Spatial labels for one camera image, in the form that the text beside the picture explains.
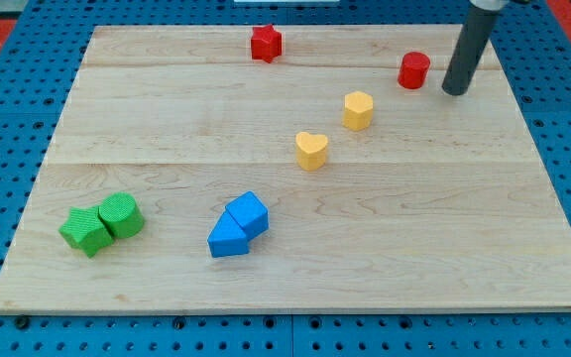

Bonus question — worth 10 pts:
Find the blue cube block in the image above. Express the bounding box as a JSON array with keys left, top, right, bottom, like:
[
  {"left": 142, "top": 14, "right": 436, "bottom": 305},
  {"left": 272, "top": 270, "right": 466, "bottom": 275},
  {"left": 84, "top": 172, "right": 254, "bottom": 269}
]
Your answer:
[{"left": 225, "top": 191, "right": 269, "bottom": 241}]

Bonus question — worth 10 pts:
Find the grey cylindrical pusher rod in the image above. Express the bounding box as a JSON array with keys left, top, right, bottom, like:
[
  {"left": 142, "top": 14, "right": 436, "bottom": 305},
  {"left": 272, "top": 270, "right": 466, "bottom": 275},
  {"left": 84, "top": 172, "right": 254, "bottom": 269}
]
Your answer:
[{"left": 442, "top": 0, "right": 509, "bottom": 96}]

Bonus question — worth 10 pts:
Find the green star block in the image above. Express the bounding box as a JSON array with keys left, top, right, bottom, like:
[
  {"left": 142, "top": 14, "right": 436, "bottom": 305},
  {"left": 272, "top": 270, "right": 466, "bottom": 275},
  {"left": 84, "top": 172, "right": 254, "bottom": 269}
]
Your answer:
[{"left": 58, "top": 206, "right": 114, "bottom": 258}]

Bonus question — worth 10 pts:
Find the red star block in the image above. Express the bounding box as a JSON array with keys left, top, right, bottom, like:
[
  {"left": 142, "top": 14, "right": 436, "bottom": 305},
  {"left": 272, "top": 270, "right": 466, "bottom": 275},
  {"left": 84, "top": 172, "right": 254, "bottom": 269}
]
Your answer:
[{"left": 250, "top": 24, "right": 283, "bottom": 63}]

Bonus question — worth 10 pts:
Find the red cylinder block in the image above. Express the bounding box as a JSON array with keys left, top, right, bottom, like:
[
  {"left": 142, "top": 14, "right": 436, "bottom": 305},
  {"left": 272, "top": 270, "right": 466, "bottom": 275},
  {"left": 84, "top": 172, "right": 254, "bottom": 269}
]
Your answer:
[{"left": 398, "top": 52, "right": 430, "bottom": 89}]

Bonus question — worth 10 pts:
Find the yellow hexagon block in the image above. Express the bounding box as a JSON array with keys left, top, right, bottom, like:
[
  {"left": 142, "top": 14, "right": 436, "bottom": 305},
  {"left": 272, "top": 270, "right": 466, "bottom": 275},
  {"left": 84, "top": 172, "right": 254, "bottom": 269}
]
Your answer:
[{"left": 342, "top": 91, "right": 374, "bottom": 131}]

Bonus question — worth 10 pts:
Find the green cylinder block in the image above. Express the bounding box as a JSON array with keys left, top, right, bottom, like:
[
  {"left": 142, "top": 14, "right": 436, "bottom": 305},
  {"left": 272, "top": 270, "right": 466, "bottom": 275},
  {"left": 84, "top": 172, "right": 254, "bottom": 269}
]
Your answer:
[{"left": 99, "top": 192, "right": 145, "bottom": 239}]

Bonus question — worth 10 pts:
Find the wooden board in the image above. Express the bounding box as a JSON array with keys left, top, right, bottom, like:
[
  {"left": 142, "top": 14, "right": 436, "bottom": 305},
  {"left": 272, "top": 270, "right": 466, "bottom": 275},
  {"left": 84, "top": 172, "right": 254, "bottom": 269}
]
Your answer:
[{"left": 0, "top": 25, "right": 571, "bottom": 315}]

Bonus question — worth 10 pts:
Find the yellow heart block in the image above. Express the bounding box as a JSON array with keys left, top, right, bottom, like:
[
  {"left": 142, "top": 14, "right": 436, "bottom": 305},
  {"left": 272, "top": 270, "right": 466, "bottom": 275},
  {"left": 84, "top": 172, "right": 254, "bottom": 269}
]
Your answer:
[{"left": 295, "top": 132, "right": 329, "bottom": 172}]

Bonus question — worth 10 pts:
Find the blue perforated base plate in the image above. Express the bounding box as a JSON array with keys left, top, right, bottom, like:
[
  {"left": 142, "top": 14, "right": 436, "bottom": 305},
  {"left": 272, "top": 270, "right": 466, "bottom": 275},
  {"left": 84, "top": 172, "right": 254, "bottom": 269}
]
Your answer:
[{"left": 0, "top": 1, "right": 571, "bottom": 356}]

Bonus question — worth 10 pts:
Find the blue triangle block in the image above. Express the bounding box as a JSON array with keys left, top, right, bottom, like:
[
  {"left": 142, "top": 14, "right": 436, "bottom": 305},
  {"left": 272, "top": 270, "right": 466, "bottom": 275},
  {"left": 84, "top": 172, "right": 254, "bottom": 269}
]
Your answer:
[{"left": 207, "top": 211, "right": 249, "bottom": 258}]

